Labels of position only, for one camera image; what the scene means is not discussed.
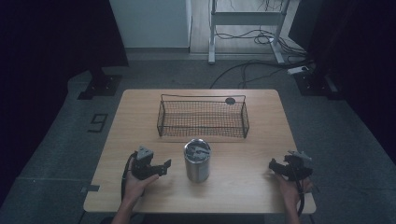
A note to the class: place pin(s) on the grey tape piece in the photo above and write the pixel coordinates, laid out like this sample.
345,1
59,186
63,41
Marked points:
91,188

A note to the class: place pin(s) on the round black basket tag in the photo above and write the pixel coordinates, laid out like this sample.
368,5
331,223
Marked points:
230,101

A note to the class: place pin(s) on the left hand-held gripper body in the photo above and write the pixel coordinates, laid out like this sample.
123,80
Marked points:
144,166

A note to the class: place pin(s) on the white panel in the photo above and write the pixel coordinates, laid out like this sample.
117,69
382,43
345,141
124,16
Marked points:
149,23

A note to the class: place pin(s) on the black stand base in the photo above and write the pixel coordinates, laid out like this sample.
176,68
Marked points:
314,84
101,85

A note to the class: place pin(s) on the white metal desk frame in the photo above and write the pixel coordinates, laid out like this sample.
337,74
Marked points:
246,18

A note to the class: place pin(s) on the dark curtain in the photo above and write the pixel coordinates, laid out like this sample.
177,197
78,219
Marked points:
358,62
46,62

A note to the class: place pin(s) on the white power strip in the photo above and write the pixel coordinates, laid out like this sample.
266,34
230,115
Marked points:
298,70

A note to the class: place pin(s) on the person's right hand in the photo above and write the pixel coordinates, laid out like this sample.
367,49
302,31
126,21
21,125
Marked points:
291,189

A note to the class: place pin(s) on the stainless steel cup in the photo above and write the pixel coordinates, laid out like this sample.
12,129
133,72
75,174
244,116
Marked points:
197,165

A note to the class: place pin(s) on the person's left hand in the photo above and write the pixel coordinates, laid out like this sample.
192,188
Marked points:
137,186

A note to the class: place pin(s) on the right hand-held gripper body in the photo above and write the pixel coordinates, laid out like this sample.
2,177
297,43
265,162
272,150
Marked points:
297,166

